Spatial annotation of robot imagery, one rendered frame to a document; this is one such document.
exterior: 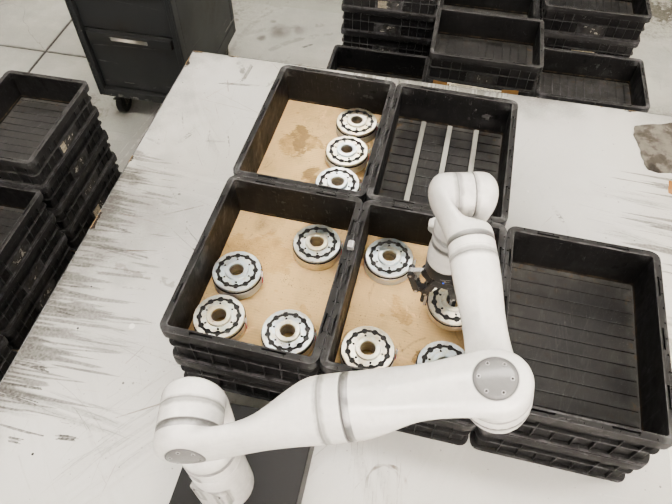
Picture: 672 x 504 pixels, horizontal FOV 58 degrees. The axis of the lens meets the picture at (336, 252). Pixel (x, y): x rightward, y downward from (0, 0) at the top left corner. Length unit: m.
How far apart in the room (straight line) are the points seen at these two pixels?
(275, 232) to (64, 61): 2.30
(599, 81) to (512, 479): 1.80
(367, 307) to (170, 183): 0.70
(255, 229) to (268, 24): 2.25
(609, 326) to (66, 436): 1.11
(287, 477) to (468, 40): 1.88
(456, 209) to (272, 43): 2.54
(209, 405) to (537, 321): 0.70
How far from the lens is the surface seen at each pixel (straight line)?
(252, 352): 1.09
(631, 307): 1.38
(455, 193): 0.93
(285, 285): 1.27
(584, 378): 1.26
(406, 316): 1.23
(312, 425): 0.80
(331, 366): 1.06
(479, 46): 2.53
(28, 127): 2.33
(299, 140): 1.55
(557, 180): 1.74
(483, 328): 0.86
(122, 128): 2.98
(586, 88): 2.63
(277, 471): 1.16
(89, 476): 1.32
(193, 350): 1.17
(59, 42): 3.63
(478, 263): 0.86
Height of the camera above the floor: 1.89
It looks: 53 degrees down
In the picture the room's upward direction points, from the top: 1 degrees clockwise
